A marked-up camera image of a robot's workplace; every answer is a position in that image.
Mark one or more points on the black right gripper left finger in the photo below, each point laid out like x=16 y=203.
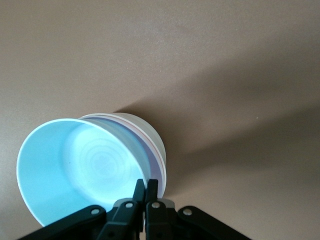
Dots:
x=125 y=217

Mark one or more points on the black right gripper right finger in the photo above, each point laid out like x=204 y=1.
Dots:
x=160 y=222

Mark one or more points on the light blue plastic bowl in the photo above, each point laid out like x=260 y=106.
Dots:
x=75 y=162

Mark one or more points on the white plastic bowl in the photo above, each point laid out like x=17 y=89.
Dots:
x=151 y=130

